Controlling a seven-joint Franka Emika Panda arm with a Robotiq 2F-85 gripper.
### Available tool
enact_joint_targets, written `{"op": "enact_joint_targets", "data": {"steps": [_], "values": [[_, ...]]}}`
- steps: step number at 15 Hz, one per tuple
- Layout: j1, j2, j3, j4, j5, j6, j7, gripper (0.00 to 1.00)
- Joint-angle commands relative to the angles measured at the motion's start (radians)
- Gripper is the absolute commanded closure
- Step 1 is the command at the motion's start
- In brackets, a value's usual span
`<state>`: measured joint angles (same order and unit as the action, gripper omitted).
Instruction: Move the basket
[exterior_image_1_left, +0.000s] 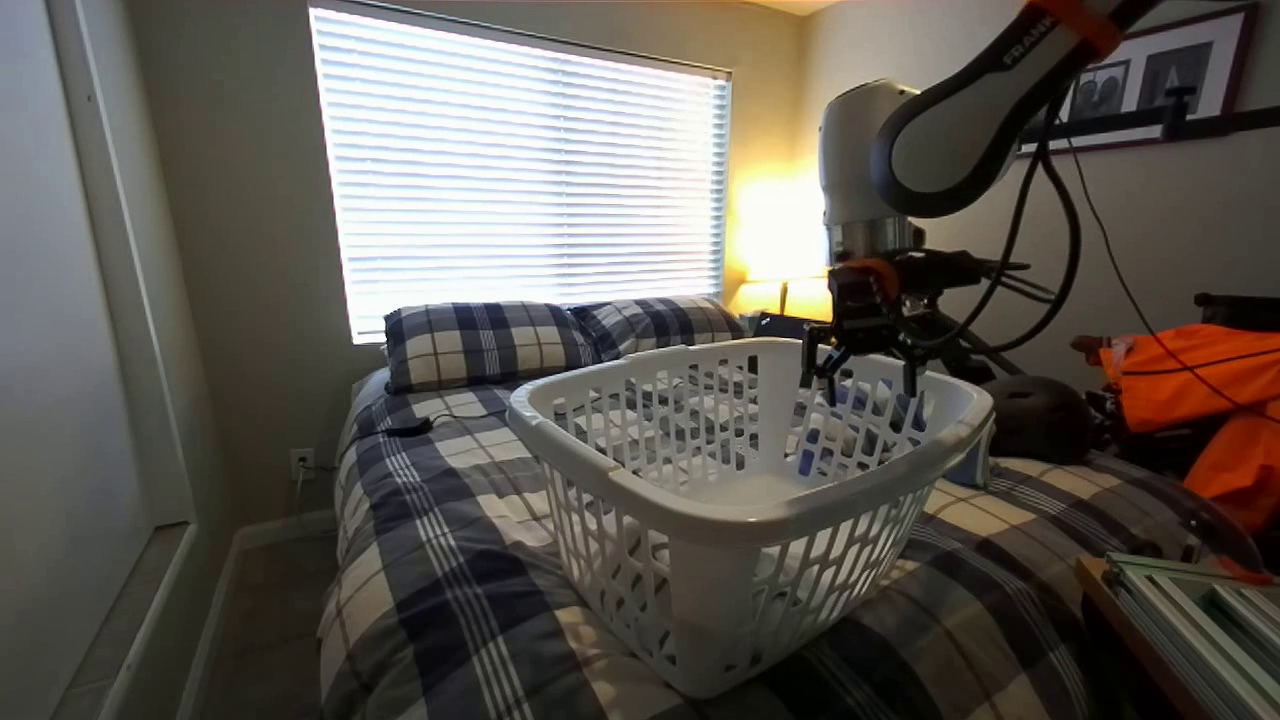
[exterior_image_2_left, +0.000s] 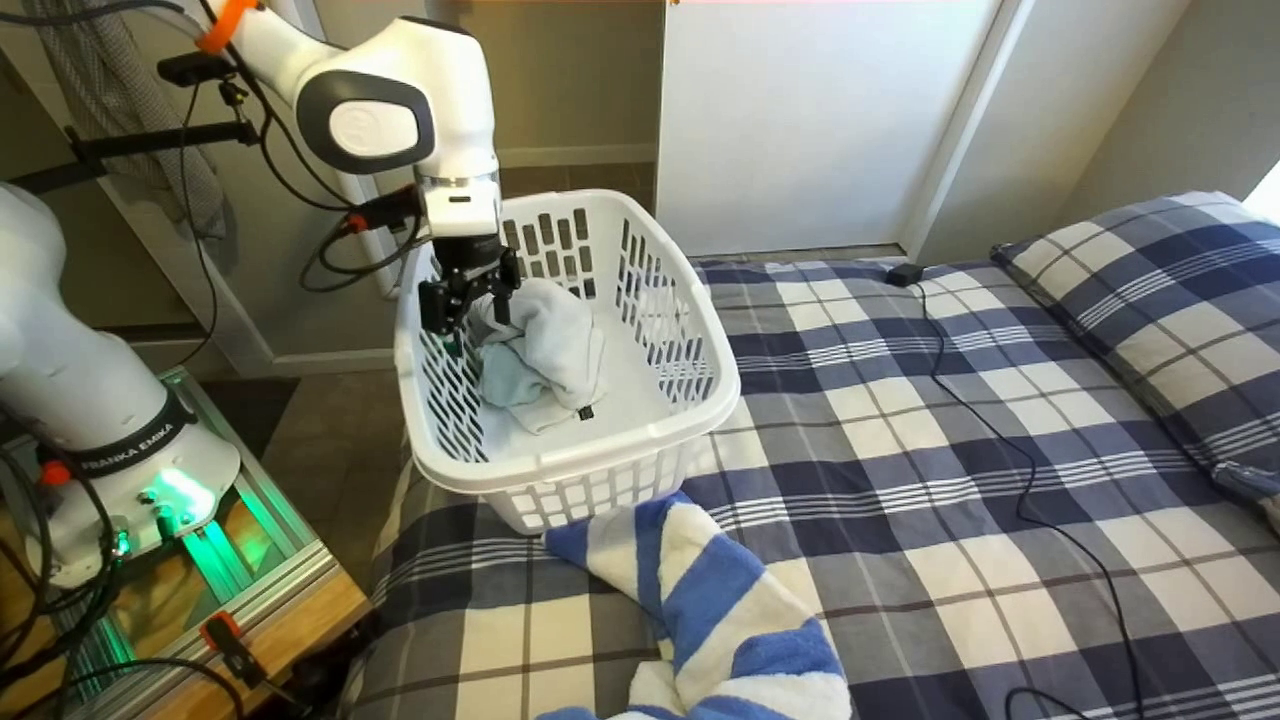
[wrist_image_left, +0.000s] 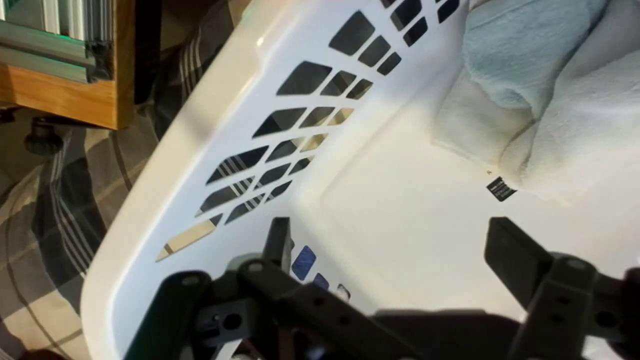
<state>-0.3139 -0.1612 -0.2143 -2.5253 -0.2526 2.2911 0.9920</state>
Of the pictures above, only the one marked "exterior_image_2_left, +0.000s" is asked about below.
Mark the blue white striped towel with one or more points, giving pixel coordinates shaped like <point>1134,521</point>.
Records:
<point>722,612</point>

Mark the blue plaid comforter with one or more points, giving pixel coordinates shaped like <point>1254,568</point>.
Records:
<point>907,533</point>

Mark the white plastic laundry basket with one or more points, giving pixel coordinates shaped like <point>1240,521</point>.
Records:
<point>667,386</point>

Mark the wooden table with aluminium frame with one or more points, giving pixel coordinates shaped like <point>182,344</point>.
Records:
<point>202,600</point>

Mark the small black charger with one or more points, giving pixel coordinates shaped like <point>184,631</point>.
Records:
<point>900,272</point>

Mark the black stereo camera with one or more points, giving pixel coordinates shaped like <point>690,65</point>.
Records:
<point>196,65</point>

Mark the red black clamp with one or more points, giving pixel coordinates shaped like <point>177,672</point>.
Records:
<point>232,647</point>

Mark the blue plaid pillow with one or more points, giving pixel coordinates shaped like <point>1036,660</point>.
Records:
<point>1174,322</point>

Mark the white cloth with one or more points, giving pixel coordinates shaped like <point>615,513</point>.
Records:
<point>547,355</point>

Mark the white closet door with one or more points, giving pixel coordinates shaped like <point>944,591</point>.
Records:
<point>815,123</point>

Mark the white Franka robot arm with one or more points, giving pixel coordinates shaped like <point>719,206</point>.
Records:
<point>385,75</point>

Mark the black camera mounting bar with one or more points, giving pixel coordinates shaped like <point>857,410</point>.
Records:
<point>133,146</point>

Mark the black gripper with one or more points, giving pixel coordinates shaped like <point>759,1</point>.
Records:
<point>470,267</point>

